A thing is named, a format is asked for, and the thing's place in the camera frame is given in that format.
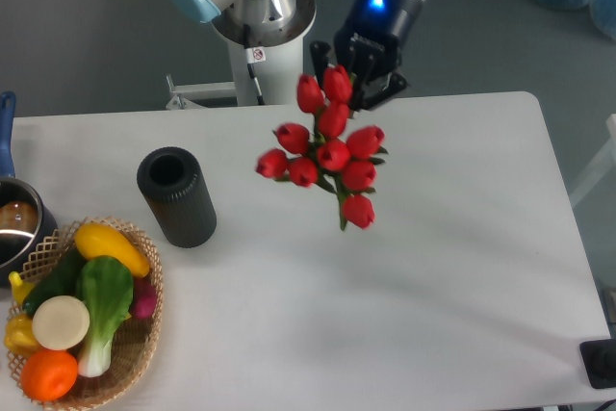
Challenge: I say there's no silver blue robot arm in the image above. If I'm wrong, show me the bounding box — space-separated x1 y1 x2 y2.
310 0 425 111

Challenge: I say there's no black device at table edge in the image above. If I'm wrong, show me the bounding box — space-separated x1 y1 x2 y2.
579 339 615 390

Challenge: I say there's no yellow bell pepper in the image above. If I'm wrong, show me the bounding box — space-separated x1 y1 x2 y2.
4 313 43 358

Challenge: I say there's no green bok choy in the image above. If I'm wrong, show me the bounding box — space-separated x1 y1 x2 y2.
77 256 134 378

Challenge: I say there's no small yellow banana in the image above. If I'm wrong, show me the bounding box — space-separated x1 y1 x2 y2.
8 271 35 306

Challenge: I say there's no woven wicker basket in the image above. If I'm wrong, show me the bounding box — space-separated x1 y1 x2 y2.
19 217 164 410

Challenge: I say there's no dark ribbed vase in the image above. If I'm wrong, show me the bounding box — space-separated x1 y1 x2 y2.
137 146 218 248

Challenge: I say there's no red tulip bouquet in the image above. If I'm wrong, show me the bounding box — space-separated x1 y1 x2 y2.
255 65 387 230

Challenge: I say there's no purple red radish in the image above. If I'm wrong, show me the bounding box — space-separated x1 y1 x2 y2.
129 278 158 320

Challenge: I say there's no yellow squash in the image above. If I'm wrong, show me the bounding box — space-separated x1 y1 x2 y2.
74 222 150 278

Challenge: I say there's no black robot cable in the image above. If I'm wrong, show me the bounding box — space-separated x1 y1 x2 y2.
243 23 267 106

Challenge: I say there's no orange fruit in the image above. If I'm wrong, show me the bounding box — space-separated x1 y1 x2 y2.
20 350 78 401

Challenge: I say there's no blue handled saucepan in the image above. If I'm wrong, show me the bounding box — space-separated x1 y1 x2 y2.
1 91 57 289

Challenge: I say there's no dark green cucumber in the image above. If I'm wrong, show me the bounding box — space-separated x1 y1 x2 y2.
22 247 87 318

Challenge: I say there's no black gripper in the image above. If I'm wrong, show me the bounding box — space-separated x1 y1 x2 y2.
309 29 408 111

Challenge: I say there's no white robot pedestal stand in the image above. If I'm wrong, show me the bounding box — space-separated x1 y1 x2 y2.
170 0 316 106

